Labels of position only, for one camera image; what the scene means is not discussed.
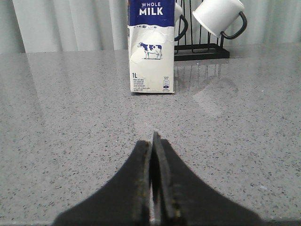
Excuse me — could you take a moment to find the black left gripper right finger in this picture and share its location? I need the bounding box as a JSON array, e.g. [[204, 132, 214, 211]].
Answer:
[[152, 132, 263, 226]]

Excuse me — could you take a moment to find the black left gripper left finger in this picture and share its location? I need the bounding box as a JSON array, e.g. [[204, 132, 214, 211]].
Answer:
[[53, 140, 151, 226]]

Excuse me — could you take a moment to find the blue white milk carton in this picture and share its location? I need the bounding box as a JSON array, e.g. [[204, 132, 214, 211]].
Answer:
[[127, 0, 175, 93]]

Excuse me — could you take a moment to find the white enamel mug right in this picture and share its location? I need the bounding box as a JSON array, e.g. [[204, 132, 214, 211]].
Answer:
[[192, 0, 248, 40]]

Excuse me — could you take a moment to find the white enamel mug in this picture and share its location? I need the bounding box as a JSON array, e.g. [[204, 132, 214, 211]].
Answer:
[[174, 3, 189, 41], [192, 0, 248, 40]]

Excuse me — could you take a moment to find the white enamel mug left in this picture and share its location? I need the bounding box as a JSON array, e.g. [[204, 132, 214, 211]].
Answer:
[[174, 3, 189, 41]]

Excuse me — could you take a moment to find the black wire mug rack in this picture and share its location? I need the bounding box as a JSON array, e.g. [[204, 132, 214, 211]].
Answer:
[[174, 0, 230, 61]]

